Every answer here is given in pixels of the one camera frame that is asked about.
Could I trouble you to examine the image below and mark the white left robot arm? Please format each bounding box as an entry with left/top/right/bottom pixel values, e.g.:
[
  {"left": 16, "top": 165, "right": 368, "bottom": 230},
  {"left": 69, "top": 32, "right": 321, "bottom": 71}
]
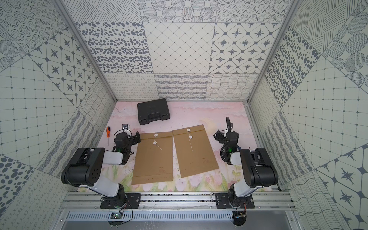
[{"left": 61, "top": 129, "right": 141, "bottom": 202}]

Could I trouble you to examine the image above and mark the black plastic tool case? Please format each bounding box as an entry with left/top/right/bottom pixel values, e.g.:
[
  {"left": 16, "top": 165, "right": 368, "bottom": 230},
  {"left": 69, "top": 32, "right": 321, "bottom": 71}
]
[{"left": 137, "top": 98, "right": 170, "bottom": 125}]

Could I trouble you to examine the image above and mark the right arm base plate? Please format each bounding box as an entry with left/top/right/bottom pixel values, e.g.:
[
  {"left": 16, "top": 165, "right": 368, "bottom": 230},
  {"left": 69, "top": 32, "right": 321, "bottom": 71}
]
[{"left": 211, "top": 193, "right": 255, "bottom": 209}]

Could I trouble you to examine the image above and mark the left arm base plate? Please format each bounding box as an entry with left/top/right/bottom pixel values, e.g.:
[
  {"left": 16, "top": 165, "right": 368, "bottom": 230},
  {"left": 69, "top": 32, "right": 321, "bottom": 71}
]
[{"left": 100, "top": 193, "right": 142, "bottom": 209}]

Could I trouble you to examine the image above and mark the aluminium mounting rail frame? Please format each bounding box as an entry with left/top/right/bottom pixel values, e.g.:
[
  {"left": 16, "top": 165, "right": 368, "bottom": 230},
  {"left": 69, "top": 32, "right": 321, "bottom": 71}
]
[{"left": 59, "top": 186, "right": 296, "bottom": 211}]

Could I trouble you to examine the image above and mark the brown kraft file bag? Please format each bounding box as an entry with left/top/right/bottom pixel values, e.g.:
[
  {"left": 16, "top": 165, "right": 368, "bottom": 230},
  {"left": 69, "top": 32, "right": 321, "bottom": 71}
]
[
  {"left": 131, "top": 132, "right": 173, "bottom": 185},
  {"left": 172, "top": 125, "right": 219, "bottom": 178}
]

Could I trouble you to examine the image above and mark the orange handled screwdriver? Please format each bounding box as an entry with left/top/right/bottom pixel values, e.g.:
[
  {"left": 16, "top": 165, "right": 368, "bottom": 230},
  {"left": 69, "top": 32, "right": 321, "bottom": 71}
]
[{"left": 106, "top": 126, "right": 111, "bottom": 146}]

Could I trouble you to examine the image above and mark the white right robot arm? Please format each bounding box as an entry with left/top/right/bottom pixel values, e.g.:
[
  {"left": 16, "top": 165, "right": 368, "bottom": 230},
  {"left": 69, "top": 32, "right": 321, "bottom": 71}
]
[{"left": 213, "top": 128, "right": 278, "bottom": 200}]

